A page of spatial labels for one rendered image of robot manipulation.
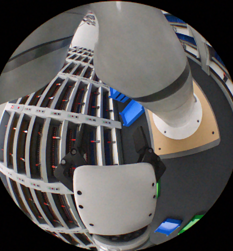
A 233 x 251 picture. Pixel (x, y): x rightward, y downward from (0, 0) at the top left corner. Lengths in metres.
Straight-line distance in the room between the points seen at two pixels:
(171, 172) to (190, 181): 0.19
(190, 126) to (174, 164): 0.42
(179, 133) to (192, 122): 0.06
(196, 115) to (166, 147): 0.14
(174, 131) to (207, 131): 0.12
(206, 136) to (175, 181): 0.49
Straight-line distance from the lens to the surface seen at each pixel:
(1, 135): 1.34
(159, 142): 0.27
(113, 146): 0.87
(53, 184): 0.77
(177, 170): 0.64
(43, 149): 0.74
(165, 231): 1.26
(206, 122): 0.27
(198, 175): 0.67
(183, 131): 0.25
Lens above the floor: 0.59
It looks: 33 degrees down
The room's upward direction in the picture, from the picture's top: 81 degrees counter-clockwise
